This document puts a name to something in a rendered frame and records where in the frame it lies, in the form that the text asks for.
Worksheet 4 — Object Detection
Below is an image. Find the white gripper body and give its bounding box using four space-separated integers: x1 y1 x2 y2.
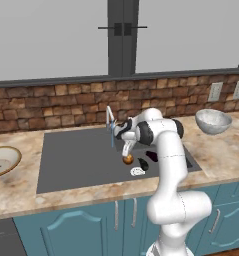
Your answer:
121 138 137 157

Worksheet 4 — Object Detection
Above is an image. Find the white round sink drain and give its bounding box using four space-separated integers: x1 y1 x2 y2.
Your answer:
129 167 146 178

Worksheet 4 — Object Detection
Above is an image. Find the silver sink faucet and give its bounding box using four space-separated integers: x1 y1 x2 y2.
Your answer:
105 105 117 133

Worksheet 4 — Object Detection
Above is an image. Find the grey kitchen sink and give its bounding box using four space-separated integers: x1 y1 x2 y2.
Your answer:
36 126 203 195

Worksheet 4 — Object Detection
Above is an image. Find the white marbled bowl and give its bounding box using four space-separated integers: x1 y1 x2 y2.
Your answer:
195 108 233 136

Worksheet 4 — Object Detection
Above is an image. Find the white bowl with gold rim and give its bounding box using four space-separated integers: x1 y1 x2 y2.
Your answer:
0 145 23 179

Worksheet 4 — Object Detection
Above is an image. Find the orange fruit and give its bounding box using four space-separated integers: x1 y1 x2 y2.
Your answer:
122 153 135 166

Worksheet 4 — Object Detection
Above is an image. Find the narrow blue cupboard door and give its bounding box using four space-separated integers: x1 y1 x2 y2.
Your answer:
123 194 163 256

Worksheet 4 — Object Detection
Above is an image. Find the wide blue cupboard door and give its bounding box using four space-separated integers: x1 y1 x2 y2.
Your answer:
12 199 126 256

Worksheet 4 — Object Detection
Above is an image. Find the dark grey dishwasher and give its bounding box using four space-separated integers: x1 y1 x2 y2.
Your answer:
0 217 28 256

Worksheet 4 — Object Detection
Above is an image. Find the silver cupboard handle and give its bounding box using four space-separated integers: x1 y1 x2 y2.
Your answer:
208 208 222 235
131 197 138 229
114 200 120 232

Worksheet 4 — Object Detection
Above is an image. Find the dark grey window frame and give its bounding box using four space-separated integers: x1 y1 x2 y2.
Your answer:
0 0 239 89

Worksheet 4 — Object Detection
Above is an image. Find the black window handle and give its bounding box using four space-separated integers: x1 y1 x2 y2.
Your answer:
97 22 123 37
123 22 148 37

